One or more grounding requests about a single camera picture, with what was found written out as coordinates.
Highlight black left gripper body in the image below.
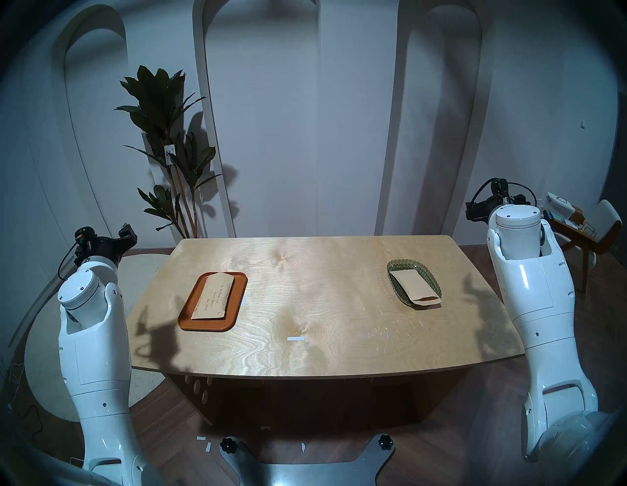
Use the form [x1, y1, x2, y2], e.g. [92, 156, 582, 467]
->
[73, 226, 134, 269]

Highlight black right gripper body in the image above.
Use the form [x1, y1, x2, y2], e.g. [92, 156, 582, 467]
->
[469, 178, 531, 223]

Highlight brown handwritten envelope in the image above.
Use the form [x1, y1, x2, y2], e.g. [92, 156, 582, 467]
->
[392, 268, 442, 307]

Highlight brown envelope with flap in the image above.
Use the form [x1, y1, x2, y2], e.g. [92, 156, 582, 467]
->
[190, 273, 235, 320]

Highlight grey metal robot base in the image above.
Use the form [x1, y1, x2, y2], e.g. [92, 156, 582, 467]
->
[219, 434, 395, 486]

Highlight green glass tray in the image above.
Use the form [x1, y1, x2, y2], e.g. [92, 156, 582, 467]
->
[386, 260, 442, 310]

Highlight orange wooden tray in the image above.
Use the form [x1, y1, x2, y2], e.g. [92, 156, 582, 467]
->
[177, 272, 248, 333]

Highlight beige oval rug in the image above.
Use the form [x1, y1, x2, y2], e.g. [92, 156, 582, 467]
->
[24, 253, 169, 423]

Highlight cream wooden armchair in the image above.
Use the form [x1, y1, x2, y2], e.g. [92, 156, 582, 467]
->
[545, 199, 623, 293]

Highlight tall dark green plant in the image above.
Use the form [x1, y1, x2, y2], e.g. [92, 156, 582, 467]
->
[114, 65, 223, 239]

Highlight light wooden table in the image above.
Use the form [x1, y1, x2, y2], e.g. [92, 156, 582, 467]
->
[126, 235, 526, 427]

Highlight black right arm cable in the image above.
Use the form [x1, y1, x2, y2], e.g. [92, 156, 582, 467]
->
[476, 177, 538, 206]

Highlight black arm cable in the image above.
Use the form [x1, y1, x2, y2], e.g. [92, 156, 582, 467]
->
[476, 177, 538, 206]
[58, 241, 81, 281]

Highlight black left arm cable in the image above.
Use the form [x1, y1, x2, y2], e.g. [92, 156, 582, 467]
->
[58, 241, 81, 281]

